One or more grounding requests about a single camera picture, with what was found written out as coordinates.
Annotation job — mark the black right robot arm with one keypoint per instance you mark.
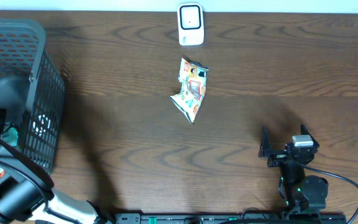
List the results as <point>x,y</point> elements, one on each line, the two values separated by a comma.
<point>304,194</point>

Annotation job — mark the white barcode scanner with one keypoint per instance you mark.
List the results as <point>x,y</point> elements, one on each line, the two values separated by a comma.
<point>190,24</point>

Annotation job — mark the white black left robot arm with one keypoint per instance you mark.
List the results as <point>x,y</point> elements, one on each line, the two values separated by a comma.
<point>27,192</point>

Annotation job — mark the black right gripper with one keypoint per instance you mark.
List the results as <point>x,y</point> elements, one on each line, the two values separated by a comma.
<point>265,149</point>

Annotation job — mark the teal snack packet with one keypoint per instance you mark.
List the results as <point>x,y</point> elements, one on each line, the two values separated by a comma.
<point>10,137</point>

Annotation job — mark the grey plastic shopping basket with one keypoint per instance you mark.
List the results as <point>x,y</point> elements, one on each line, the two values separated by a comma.
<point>32,91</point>

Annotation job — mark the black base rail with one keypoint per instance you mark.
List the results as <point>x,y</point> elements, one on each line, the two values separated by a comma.
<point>253,217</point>

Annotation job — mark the yellow printed bag pack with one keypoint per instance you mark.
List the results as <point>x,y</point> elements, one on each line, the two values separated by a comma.
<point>193,78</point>

